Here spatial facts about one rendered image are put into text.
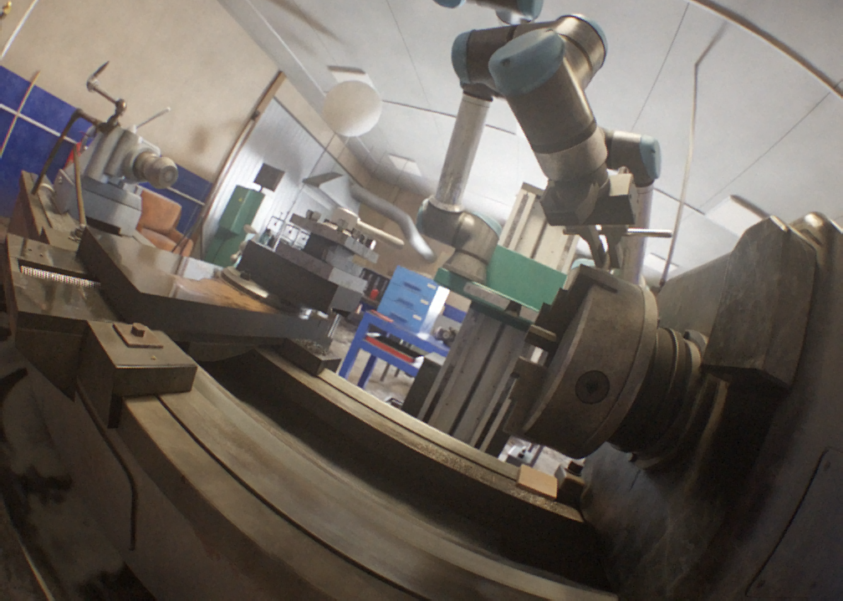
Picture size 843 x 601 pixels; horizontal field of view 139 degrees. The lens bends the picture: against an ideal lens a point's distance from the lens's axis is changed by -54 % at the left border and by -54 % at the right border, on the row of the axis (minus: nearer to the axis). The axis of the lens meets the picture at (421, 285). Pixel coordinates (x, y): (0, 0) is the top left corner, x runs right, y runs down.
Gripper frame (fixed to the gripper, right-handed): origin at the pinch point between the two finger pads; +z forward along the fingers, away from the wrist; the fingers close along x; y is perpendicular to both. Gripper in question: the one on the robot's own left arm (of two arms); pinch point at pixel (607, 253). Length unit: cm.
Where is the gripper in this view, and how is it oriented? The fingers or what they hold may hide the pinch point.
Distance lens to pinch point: 57.3
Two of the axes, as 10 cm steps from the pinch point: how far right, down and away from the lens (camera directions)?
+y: 5.0, -7.8, 3.8
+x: -6.7, -0.7, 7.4
